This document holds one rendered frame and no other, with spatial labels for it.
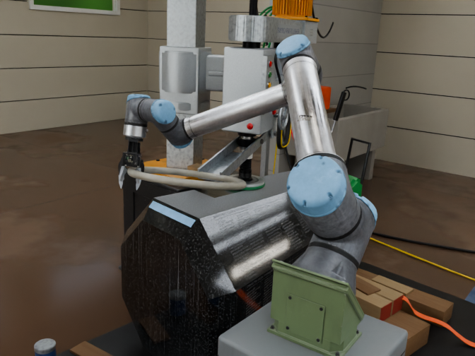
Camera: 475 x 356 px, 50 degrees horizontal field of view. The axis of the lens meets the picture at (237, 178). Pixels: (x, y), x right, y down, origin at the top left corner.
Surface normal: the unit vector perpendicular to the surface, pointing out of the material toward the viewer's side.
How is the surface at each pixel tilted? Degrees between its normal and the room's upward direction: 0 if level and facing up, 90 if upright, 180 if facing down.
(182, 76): 90
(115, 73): 90
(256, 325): 0
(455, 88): 90
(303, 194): 48
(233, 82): 90
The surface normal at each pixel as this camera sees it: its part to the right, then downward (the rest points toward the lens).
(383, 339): 0.04, -0.96
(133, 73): 0.79, 0.20
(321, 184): -0.44, -0.50
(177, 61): -0.21, 0.26
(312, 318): -0.57, 0.20
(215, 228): 0.54, -0.52
